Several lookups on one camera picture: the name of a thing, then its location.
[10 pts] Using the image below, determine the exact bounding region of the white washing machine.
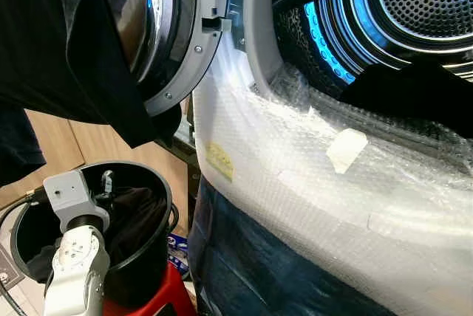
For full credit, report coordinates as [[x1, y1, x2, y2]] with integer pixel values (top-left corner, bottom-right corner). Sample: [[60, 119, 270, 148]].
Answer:
[[188, 0, 473, 316]]

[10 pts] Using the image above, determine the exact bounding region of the light wooden cabinet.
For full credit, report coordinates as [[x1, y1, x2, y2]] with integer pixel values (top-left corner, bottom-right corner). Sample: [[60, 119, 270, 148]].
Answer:
[[0, 109, 194, 210]]

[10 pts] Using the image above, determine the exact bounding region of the black plastic bucket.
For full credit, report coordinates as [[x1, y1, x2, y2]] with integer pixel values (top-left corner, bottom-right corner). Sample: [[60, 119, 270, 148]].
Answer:
[[10, 159, 180, 309]]

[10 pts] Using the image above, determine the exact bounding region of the blue white package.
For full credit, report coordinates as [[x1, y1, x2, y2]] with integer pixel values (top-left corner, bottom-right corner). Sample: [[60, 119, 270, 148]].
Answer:
[[167, 233, 191, 276]]

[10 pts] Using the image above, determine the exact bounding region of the dark navy hanging garment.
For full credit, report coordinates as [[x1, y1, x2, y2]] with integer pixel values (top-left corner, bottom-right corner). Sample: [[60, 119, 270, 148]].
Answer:
[[0, 106, 47, 188]]

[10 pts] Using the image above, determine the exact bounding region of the red plastic stool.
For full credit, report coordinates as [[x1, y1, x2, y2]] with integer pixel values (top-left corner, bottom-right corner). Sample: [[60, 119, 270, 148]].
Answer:
[[103, 261, 197, 316]]

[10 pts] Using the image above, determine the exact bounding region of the dark square floor plate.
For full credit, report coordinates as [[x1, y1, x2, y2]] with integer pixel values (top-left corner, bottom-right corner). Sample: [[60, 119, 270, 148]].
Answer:
[[0, 246, 16, 287]]

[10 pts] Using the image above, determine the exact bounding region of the large black draped shirt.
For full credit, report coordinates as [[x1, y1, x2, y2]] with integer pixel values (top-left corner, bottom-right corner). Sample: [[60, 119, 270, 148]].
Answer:
[[0, 0, 182, 148]]

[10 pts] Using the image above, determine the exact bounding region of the black garment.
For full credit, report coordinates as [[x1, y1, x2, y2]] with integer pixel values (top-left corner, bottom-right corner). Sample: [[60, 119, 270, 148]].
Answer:
[[338, 58, 473, 140]]

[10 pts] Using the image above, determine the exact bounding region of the dark blue cloth cover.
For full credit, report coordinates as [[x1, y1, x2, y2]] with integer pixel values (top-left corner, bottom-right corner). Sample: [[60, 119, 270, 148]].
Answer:
[[188, 179, 396, 316]]

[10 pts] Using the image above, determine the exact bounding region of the round grey washer door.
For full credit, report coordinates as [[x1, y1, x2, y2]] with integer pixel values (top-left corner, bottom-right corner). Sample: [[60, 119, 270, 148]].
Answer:
[[103, 0, 234, 117]]

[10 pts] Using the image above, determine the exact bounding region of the clear bubble wrap sheet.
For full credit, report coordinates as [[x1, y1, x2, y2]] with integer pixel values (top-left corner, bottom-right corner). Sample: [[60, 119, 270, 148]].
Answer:
[[191, 50, 473, 316]]

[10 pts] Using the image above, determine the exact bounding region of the white tape piece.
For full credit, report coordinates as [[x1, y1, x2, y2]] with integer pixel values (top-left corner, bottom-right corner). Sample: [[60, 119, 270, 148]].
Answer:
[[327, 128, 369, 175]]

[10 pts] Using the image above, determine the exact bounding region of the grey rubber door gasket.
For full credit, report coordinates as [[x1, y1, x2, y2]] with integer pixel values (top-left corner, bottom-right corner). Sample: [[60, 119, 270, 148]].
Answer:
[[244, 0, 290, 99]]

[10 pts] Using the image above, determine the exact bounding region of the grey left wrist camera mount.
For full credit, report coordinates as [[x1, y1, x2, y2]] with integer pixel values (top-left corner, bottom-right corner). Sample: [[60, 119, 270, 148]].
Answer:
[[43, 170, 110, 234]]

